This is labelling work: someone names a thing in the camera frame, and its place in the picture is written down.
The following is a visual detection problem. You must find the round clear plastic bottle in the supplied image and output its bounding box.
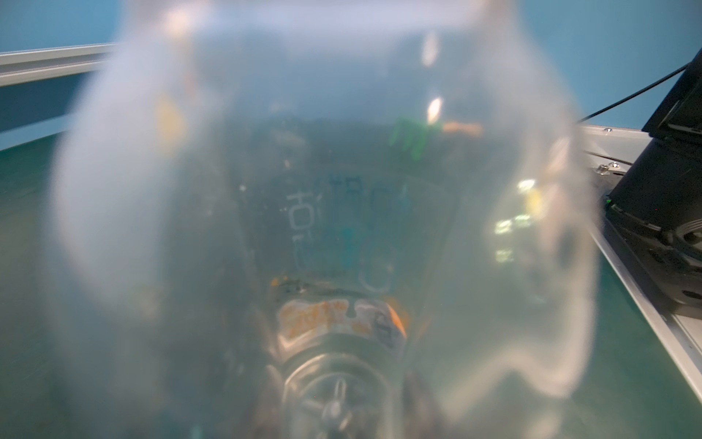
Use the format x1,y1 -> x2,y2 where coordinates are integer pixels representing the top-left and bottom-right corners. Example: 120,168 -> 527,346
45,1 -> 597,438

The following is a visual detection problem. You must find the aluminium back frame bar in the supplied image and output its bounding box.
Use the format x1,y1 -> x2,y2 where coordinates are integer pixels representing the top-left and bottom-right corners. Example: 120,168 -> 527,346
0,44 -> 114,87

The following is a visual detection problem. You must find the green toy rake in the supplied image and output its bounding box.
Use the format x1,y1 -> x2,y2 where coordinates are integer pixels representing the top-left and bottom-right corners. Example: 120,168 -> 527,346
388,118 -> 484,162

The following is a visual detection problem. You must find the aluminium front rail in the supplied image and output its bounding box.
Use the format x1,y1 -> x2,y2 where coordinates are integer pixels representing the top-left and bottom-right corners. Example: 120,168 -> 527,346
582,125 -> 701,396

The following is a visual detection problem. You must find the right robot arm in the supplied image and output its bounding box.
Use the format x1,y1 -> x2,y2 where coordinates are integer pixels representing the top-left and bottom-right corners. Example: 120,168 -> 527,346
604,55 -> 701,318

